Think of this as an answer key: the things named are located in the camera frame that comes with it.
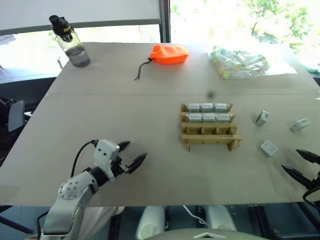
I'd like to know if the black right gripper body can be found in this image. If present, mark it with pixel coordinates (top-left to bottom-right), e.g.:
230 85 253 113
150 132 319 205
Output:
305 171 320 192

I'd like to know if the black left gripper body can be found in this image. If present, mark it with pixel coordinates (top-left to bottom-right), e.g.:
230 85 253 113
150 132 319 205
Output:
109 150 133 179

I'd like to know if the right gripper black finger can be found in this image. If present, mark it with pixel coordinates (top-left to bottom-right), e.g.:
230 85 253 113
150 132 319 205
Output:
295 148 320 165
280 164 311 188

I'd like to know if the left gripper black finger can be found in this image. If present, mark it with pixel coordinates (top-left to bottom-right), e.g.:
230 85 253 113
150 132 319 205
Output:
117 140 132 154
125 152 148 174

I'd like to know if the wooden slotted rack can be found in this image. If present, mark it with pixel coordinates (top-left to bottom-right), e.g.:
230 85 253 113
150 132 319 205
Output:
180 102 243 152

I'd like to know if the white cloth under table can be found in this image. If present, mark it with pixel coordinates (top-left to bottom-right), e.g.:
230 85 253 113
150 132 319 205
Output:
83 205 126 240

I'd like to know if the white robot leg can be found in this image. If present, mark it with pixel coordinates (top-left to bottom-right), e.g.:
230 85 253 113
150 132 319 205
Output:
204 205 237 232
135 205 166 240

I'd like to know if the grey robot torso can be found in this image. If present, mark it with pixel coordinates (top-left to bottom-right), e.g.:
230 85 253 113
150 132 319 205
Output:
144 226 274 240

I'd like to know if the clear water bottle black cap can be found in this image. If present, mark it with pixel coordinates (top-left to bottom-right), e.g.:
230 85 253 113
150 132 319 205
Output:
48 14 92 68

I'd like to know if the grey office chair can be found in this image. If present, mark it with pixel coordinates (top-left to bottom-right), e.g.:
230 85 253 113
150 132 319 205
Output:
0 96 26 133

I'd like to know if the clear plastic bag of packets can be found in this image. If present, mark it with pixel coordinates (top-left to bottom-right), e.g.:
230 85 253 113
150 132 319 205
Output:
206 45 298 81

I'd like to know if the white roller blind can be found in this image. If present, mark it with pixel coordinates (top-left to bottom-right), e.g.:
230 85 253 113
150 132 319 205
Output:
0 0 161 37

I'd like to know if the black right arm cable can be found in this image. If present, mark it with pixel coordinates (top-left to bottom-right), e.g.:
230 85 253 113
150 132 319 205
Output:
302 189 320 209

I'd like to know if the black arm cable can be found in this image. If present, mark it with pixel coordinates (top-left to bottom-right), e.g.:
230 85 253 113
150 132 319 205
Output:
302 189 320 209
70 140 98 177

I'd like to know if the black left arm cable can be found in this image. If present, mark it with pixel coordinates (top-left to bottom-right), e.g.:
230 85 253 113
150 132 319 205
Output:
70 140 98 177

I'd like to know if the black table leg frame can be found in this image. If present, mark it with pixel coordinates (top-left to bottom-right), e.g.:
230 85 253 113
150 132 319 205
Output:
246 202 320 240

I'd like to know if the thin white cable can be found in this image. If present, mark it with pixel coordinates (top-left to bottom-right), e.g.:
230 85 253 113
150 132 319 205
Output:
183 205 209 226

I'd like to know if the orange drawstring pouch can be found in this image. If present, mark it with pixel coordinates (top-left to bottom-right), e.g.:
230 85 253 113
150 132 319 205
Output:
134 43 190 82

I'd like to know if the dark window frame post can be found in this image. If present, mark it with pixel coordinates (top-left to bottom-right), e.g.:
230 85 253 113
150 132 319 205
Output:
159 0 172 44

